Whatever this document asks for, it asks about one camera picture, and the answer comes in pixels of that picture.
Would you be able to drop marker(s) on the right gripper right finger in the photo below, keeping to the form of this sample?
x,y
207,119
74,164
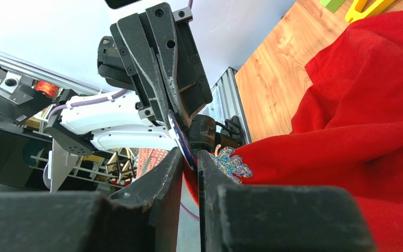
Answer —
x,y
276,218

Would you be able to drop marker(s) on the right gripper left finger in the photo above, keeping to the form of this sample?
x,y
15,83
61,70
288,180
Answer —
x,y
140,217

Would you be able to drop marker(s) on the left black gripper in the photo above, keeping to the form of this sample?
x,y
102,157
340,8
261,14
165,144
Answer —
x,y
153,54

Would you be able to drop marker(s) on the round blue badge brooch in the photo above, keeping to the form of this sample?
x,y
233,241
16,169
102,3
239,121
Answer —
x,y
179,136

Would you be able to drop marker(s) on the red garment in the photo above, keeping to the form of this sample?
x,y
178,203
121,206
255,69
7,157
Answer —
x,y
348,129

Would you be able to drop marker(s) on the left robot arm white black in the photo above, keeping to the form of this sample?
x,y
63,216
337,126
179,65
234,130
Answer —
x,y
84,125

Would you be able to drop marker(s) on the blue leaf brooch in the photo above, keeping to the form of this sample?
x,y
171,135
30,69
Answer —
x,y
230,164

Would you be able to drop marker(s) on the green block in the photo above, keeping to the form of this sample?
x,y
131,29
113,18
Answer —
x,y
332,5

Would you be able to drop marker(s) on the yellow triangular toy frame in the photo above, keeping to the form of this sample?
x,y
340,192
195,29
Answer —
x,y
358,9

